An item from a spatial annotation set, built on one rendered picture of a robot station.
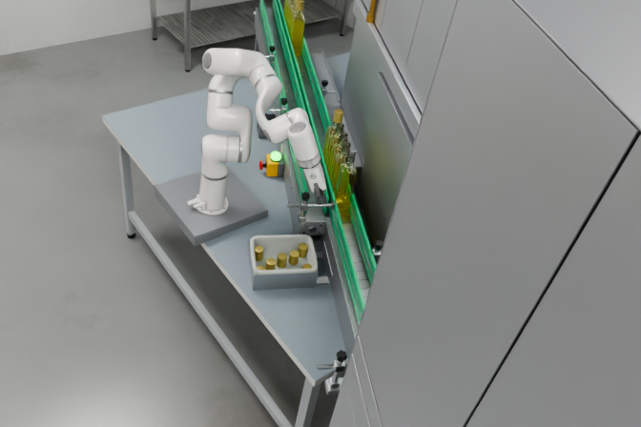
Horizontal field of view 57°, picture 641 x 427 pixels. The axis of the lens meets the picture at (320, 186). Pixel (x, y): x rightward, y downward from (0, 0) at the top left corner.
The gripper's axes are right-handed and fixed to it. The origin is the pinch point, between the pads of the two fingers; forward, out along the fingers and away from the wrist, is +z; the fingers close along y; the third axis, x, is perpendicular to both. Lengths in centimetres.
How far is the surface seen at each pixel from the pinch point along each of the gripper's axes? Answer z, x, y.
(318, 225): 21.2, 5.4, 6.6
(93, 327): 69, 121, 24
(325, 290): 32.3, 7.6, -14.0
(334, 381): 17, 7, -57
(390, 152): -1.0, -25.8, 10.5
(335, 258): 21.4, 1.2, -10.4
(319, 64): 27, -6, 123
